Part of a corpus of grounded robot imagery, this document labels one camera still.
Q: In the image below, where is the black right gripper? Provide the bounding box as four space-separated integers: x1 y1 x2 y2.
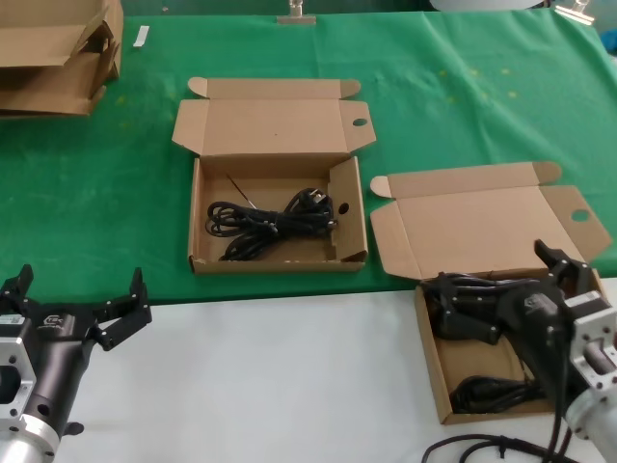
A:
419 239 592 406

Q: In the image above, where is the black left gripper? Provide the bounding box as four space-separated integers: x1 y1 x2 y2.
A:
0 263 153 431

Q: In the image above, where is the black power cable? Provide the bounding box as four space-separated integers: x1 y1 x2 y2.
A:
219 188 339 262
421 271 550 337
205 201 280 241
448 375 551 415

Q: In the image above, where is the open brown cardboard box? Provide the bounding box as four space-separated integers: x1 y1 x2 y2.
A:
171 76 378 276
368 161 613 426

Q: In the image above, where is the folded brown cardboard box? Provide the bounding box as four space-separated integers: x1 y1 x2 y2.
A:
0 0 124 67
0 47 121 119

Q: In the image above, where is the green table cloth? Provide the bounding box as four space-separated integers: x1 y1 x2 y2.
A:
0 9 617 306

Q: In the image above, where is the silver metal table clip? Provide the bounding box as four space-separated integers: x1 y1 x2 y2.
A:
277 0 318 25
553 0 597 24

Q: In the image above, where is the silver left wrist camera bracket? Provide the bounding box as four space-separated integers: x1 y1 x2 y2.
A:
0 335 39 422

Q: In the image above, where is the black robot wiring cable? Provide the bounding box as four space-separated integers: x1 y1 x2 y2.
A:
421 327 573 463

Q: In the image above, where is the thin black cable tie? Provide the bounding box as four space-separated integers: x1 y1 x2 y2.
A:
225 173 257 209

